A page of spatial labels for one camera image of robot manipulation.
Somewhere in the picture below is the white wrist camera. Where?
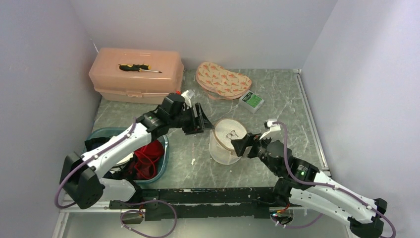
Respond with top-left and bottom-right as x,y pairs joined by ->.
260,119 -> 281,141
176,90 -> 195,108

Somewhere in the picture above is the red satin bra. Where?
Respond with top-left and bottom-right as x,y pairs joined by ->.
133,140 -> 164,180

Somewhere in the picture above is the black yellow screwdriver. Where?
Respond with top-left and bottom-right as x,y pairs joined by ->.
119,64 -> 162,73

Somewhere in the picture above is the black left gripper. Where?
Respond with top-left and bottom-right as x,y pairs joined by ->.
169,102 -> 214,135

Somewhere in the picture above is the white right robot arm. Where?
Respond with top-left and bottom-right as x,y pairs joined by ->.
231,133 -> 387,238

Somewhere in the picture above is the floral mesh laundry bag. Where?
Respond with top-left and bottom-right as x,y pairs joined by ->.
195,62 -> 252,100

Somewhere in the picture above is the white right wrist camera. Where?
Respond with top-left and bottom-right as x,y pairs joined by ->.
260,119 -> 281,141

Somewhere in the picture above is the teal plastic basin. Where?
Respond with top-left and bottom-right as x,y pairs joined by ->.
84,127 -> 169,184

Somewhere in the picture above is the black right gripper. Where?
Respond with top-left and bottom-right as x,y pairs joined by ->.
231,130 -> 280,176

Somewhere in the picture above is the pink plastic storage box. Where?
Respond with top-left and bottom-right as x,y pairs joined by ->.
89,48 -> 184,104

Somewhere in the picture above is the round white mesh pouch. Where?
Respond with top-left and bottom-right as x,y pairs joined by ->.
209,119 -> 247,165

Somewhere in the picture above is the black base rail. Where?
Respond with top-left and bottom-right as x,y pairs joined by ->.
109,187 -> 289,221

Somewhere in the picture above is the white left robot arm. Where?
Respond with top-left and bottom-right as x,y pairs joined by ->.
59,90 -> 214,209

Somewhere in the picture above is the white green small box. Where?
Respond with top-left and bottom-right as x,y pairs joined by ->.
238,90 -> 264,114

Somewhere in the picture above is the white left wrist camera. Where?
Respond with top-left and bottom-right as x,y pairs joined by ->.
176,90 -> 195,108

